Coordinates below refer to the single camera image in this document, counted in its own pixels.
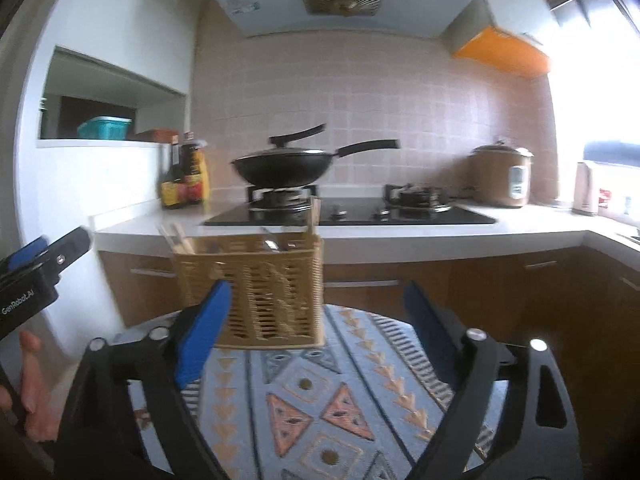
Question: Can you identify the clear plastic spoon long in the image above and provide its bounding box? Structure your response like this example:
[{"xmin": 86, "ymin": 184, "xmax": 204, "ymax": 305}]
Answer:
[{"xmin": 260, "ymin": 226, "xmax": 288, "ymax": 252}]

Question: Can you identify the person's left hand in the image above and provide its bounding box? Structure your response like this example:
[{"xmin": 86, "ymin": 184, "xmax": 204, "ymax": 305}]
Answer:
[{"xmin": 1, "ymin": 330, "xmax": 60, "ymax": 442}]

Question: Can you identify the dark soy sauce bottle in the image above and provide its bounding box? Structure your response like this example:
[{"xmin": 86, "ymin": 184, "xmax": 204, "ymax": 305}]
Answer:
[{"xmin": 160, "ymin": 134, "xmax": 186, "ymax": 209}]

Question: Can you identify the teal plastic basket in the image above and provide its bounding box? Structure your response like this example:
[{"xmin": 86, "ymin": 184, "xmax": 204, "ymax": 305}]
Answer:
[{"xmin": 77, "ymin": 116, "xmax": 132, "ymax": 141}]

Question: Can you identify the brown box on shelf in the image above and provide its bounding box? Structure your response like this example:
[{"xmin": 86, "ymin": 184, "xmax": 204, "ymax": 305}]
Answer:
[{"xmin": 134, "ymin": 129, "xmax": 180, "ymax": 144}]

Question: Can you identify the red label sauce bottle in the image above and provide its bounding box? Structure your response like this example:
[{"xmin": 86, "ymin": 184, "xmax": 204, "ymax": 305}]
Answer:
[{"xmin": 180, "ymin": 131, "xmax": 208, "ymax": 204}]

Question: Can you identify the patterned blue round mat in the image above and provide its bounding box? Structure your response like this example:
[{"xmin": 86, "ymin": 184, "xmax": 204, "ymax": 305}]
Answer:
[{"xmin": 112, "ymin": 303, "xmax": 511, "ymax": 480}]

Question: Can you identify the white countertop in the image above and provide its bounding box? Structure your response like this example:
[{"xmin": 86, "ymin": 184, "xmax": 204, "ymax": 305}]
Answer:
[{"xmin": 93, "ymin": 205, "xmax": 639, "ymax": 271}]

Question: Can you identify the tan woven utensil basket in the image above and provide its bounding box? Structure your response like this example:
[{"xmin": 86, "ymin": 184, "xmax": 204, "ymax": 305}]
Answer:
[{"xmin": 171, "ymin": 231, "xmax": 326, "ymax": 350}]

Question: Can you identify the black wok with lid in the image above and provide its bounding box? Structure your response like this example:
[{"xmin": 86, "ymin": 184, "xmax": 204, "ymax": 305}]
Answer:
[{"xmin": 231, "ymin": 124, "xmax": 400, "ymax": 190}]

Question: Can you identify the wooden chopstick right pair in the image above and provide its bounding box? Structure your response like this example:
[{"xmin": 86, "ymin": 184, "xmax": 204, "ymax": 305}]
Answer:
[{"xmin": 307, "ymin": 196, "xmax": 321, "ymax": 236}]

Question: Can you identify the brown rice cooker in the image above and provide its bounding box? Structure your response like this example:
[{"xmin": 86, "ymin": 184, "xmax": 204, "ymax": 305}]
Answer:
[{"xmin": 470, "ymin": 141, "xmax": 534, "ymax": 208}]

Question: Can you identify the black gas stove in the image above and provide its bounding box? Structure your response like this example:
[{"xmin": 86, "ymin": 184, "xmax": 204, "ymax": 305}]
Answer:
[{"xmin": 204, "ymin": 184, "xmax": 496, "ymax": 228}]

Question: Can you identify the window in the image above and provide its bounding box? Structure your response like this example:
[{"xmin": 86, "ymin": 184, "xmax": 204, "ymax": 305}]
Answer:
[{"xmin": 550, "ymin": 0, "xmax": 639, "ymax": 145}]

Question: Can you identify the orange wall cabinet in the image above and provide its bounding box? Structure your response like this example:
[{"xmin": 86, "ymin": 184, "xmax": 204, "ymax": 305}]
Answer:
[{"xmin": 442, "ymin": 0, "xmax": 550, "ymax": 79}]

